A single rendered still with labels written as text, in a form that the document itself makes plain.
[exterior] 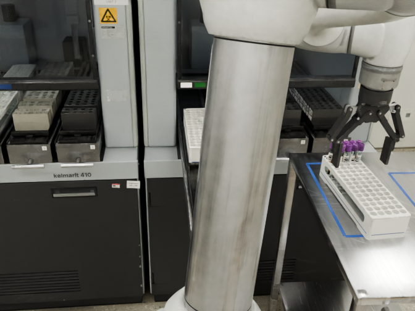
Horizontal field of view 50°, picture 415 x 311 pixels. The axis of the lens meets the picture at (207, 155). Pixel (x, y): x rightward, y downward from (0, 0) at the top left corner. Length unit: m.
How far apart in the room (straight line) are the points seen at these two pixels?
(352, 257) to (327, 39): 0.48
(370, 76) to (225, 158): 0.61
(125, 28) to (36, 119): 0.42
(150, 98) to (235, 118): 1.00
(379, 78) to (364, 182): 0.29
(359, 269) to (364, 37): 0.50
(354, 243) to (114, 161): 0.82
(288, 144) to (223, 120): 1.03
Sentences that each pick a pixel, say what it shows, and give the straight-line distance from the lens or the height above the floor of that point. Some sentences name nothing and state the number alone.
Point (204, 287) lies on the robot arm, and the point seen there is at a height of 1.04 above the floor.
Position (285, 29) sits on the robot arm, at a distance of 0.52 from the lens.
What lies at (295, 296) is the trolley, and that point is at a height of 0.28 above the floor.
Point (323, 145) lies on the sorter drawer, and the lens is 1.59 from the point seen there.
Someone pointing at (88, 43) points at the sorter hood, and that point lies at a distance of 1.45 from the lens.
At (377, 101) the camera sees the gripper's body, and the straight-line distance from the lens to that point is 1.11.
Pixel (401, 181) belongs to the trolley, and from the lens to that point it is 1.39.
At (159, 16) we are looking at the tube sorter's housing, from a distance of 1.43.
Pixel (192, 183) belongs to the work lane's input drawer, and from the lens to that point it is 1.26.
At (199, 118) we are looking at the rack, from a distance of 1.51.
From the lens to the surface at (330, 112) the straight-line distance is 1.63.
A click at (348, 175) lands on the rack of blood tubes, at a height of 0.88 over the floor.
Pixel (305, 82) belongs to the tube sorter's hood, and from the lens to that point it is 1.55.
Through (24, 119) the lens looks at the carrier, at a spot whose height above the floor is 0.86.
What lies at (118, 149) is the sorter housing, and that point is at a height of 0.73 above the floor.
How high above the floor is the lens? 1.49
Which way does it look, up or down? 29 degrees down
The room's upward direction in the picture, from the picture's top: 2 degrees clockwise
